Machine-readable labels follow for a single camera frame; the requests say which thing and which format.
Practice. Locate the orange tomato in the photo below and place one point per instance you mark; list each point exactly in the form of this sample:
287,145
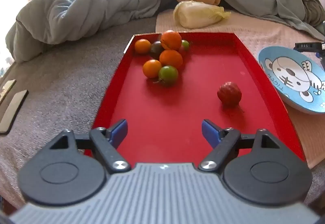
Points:
142,46
151,68

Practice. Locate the red rectangular tray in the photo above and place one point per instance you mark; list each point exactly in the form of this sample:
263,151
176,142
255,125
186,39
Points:
165,102

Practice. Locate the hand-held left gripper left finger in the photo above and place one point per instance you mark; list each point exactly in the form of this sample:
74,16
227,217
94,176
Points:
119,130

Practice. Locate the red strawberry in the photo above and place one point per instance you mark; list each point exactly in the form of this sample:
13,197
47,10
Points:
229,93

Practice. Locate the dark brown tomato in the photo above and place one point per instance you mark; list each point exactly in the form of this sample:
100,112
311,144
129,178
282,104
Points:
155,50

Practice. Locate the tan flat rectangular slab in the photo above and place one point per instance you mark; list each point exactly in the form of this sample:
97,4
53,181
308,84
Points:
7,89

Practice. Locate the napa cabbage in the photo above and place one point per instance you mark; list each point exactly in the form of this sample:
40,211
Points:
195,14

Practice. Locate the orange tangerine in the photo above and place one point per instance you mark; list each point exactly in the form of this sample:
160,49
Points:
171,59
171,40

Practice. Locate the large green tomato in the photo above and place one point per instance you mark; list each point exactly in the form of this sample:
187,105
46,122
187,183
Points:
168,75

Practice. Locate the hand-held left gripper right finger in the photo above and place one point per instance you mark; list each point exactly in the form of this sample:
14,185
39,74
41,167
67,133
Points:
209,133

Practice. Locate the blue tiger print plate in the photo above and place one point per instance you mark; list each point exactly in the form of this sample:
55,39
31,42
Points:
287,71

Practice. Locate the blue-grey duvet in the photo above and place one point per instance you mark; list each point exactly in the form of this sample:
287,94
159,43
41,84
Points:
88,5

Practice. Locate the small green tomato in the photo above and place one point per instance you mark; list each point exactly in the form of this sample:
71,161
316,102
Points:
185,45

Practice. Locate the black flat rectangular slab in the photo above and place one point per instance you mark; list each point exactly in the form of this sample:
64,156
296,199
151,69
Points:
14,111

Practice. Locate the grey knit cloth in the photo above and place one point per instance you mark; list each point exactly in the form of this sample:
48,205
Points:
309,3

